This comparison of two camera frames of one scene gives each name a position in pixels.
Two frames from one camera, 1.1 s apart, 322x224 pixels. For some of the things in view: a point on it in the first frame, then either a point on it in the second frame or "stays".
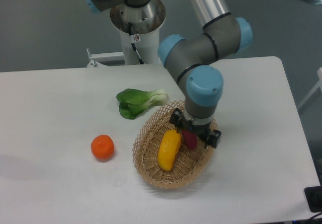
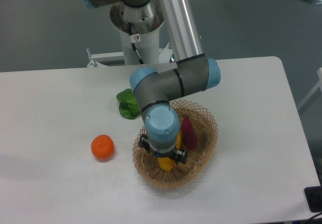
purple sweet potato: (190, 139) stays
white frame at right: (319, 86) stays
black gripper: (202, 131) -> (180, 156)
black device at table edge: (313, 195) stays
